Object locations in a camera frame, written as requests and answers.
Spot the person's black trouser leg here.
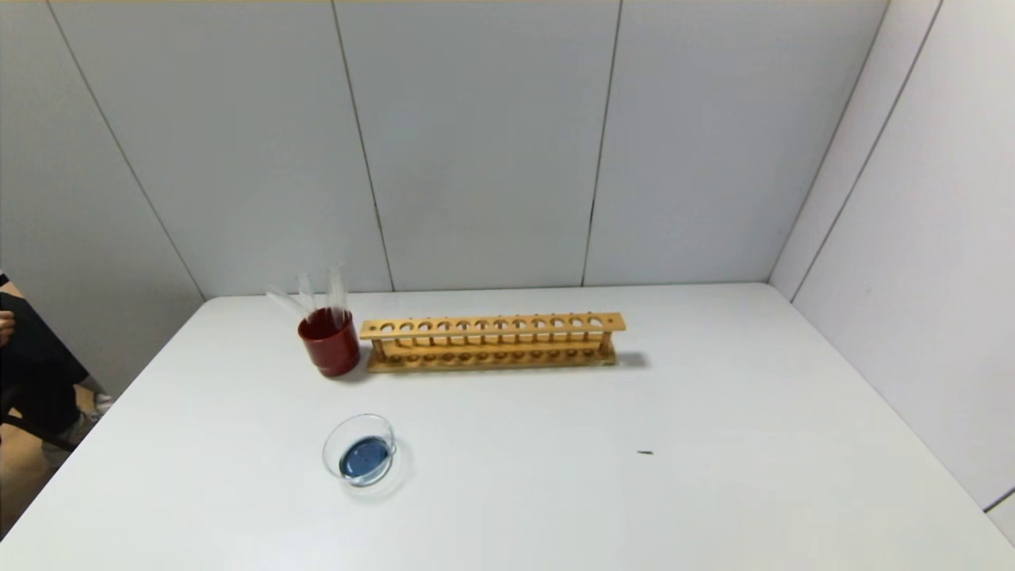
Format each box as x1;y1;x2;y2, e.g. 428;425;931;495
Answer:
0;275;90;446

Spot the empty clear glass test tube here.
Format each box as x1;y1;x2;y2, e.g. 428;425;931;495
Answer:
326;265;350;328

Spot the wooden test tube rack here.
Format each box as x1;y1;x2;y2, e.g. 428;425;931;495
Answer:
358;312;627;374

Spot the grey sneaker with white sock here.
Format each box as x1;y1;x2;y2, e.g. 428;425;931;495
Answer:
76;377;114;422

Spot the glass test tube blue pigment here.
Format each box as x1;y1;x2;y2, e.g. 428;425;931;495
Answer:
264;285;308;320

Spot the glass beaker with liquid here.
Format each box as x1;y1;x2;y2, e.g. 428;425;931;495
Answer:
322;413;397;487

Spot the dark red cup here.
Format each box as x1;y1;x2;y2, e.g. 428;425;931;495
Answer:
298;307;362;377

